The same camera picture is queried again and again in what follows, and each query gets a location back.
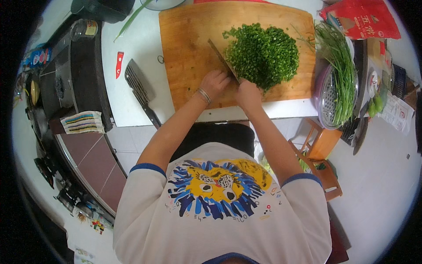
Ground person's left hand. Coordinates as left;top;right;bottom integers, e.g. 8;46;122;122
199;70;231;104

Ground person's right hand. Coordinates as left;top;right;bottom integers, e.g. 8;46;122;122
235;79;264;112

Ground steel cleaver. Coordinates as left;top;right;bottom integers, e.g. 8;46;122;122
207;38;242;84

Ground pile of chopped chives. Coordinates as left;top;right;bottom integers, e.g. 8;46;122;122
222;23;300;92

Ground wooden cutting board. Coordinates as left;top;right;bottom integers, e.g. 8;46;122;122
158;1;317;111

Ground person's legs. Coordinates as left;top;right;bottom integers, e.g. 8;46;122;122
169;122;256;163

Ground purple basin with steel strainer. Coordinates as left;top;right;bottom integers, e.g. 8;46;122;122
313;64;360;130

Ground bundle of uncut chives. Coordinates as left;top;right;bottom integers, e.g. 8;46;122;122
292;22;357;128

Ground white bowl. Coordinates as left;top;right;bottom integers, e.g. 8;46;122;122
140;0;187;11

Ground orange wooden stool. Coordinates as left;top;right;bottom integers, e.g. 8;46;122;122
288;118;344;202

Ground red peeler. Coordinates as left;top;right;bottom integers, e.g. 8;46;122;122
115;51;125;80

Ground long green leaf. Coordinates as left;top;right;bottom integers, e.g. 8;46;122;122
113;0;154;43

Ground person's body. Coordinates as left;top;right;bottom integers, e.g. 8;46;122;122
113;123;332;264

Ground heap of packets and plates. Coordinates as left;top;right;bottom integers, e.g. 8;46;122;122
358;38;394;114

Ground green fruits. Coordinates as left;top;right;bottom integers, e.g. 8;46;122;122
367;93;385;118

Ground red plastic bag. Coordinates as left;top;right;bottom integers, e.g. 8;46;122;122
318;0;402;41

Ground black pot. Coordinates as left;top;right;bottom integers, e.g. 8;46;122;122
71;0;136;24

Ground black stove counter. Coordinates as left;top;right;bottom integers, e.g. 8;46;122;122
39;20;115;133

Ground glass jar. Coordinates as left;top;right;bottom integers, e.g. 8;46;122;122
69;19;99;42

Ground striped cloth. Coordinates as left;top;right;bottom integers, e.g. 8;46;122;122
60;110;106;135

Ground black plastic basket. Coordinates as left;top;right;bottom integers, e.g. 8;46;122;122
392;64;408;100

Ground white printed paper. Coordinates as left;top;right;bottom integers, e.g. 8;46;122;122
377;93;415;133

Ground brown tiled counter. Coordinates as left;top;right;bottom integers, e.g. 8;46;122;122
54;132;128;219

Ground blue packet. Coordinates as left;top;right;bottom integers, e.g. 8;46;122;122
21;47;53;68

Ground silver bracelet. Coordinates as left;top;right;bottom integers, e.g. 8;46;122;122
196;87;212;106

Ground black-handled cleaver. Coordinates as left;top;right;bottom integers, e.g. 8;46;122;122
124;58;163;129

